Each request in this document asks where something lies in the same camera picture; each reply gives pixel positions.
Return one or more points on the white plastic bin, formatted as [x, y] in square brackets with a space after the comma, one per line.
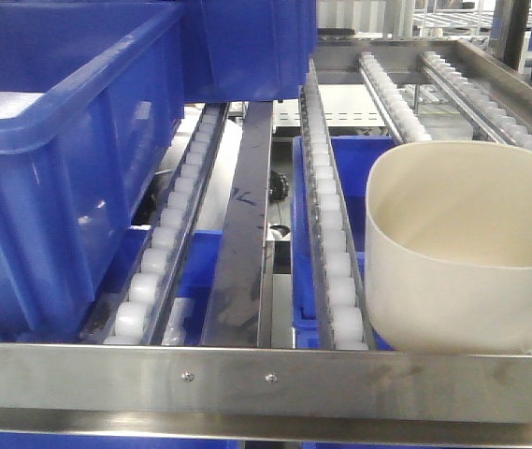
[449, 247]

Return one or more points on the steel centre divider bar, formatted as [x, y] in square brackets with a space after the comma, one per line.
[239, 311]

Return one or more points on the white roller track centre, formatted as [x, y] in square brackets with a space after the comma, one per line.
[338, 288]

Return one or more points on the white roller track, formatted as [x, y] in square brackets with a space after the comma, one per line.
[478, 106]
[138, 301]
[338, 288]
[398, 116]

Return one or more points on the white roller track rear left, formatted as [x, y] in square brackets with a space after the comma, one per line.
[398, 116]

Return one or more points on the blue crate rear upper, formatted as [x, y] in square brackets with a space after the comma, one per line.
[246, 50]

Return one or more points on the large blue crate front left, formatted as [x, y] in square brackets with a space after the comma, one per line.
[74, 166]

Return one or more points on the white roller track rear right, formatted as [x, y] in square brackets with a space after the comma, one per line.
[478, 106]

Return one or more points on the steel front shelf rail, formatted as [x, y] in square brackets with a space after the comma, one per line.
[267, 394]

